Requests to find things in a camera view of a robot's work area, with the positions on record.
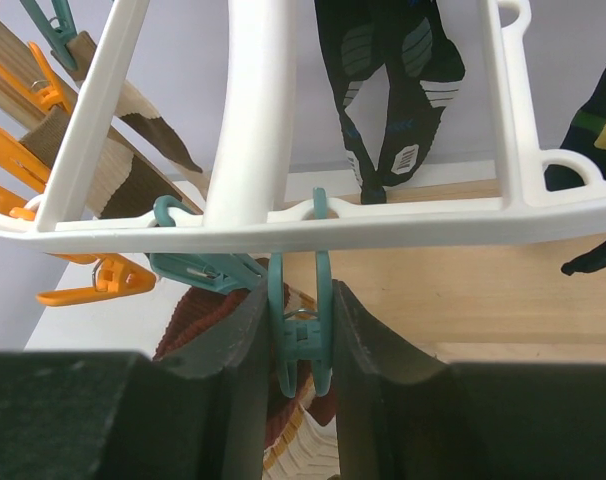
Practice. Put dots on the black santa sock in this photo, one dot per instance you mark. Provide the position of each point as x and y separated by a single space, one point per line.
587 136

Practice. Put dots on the teal clothes peg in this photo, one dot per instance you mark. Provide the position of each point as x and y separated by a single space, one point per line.
219 273
303 334

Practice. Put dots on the black blue sport sock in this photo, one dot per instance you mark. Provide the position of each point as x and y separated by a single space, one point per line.
425 71

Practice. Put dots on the brown cream striped sock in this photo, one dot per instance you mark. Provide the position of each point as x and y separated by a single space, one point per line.
125 183

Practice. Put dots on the orange clothes peg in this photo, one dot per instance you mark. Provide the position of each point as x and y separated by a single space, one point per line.
114 276

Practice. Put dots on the wooden hanging rack frame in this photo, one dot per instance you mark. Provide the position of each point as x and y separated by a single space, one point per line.
496 301

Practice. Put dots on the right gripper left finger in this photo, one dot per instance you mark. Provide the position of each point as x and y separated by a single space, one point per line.
199 413

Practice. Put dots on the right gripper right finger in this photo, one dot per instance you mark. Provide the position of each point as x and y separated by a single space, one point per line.
404 414

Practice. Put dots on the white round clip hanger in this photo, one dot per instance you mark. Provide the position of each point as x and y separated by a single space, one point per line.
544 195

